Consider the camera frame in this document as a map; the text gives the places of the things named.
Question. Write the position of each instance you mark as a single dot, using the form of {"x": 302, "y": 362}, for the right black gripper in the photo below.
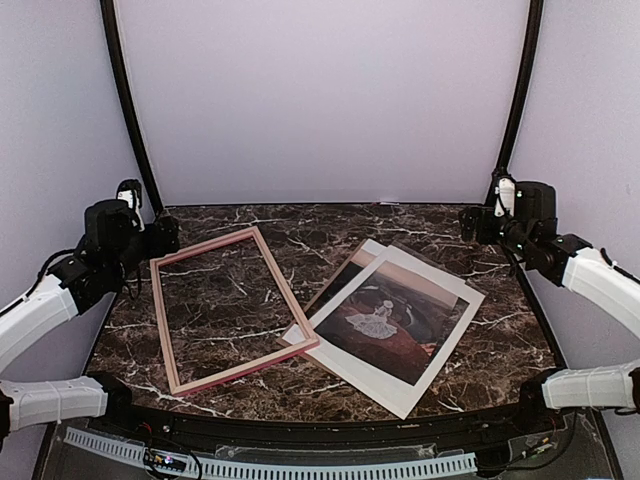
{"x": 484, "y": 236}

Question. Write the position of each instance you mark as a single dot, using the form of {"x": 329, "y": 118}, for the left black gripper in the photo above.
{"x": 158, "y": 247}

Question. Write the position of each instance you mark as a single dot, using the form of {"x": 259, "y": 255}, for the canyon photo print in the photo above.
{"x": 393, "y": 324}

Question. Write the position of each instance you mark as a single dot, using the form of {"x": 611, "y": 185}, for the pink wooden picture frame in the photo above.
{"x": 309, "y": 337}

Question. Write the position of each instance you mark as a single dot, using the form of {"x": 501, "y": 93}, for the white mat board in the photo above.
{"x": 450, "y": 310}

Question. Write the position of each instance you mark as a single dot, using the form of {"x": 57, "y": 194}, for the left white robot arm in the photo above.
{"x": 114, "y": 244}

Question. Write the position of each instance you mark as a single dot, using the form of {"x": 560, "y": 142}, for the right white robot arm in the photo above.
{"x": 522, "y": 220}

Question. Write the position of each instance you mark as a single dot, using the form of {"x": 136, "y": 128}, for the brown backing board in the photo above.
{"x": 395, "y": 247}

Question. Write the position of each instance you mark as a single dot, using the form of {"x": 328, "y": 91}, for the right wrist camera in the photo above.
{"x": 505, "y": 192}

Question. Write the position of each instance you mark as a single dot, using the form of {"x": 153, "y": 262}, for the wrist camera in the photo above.
{"x": 505, "y": 192}
{"x": 130, "y": 191}

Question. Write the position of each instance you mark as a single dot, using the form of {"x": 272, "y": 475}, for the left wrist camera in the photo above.
{"x": 130, "y": 191}

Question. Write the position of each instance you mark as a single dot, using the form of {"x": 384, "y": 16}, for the right black corner post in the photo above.
{"x": 526, "y": 64}

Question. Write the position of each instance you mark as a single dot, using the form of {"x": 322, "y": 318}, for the black corner post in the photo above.
{"x": 119, "y": 72}
{"x": 526, "y": 64}

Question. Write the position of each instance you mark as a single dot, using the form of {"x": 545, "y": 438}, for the left black corner post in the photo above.
{"x": 119, "y": 72}

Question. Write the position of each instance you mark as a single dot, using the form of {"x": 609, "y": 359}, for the black front rail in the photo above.
{"x": 483, "y": 429}

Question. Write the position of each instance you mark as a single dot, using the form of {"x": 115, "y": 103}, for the white slotted cable duct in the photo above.
{"x": 178, "y": 465}

